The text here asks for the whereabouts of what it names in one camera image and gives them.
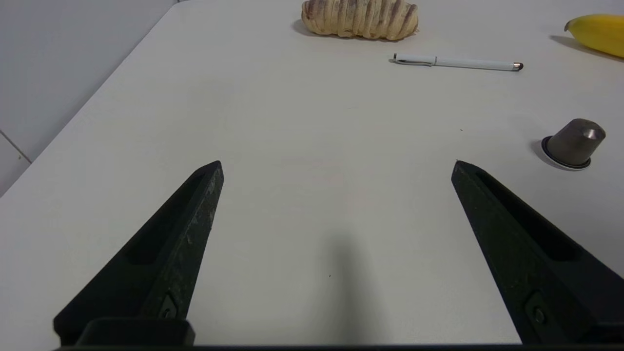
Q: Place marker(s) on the braided bread loaf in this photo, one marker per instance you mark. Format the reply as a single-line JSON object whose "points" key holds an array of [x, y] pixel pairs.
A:
{"points": [[360, 18]]}

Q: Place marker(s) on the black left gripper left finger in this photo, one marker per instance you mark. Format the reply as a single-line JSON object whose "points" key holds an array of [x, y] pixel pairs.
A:
{"points": [[161, 263]]}

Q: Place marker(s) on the yellow banana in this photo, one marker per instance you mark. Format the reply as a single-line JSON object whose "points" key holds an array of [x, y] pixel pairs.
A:
{"points": [[597, 33]]}

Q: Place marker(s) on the white pen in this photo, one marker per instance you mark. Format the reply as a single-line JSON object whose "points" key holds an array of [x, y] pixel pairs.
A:
{"points": [[458, 63]]}

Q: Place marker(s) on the grey coffee capsule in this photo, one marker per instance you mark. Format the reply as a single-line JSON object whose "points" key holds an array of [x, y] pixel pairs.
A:
{"points": [[574, 144]]}

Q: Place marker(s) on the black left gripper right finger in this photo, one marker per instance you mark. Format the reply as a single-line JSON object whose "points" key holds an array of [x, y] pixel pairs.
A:
{"points": [[534, 268]]}

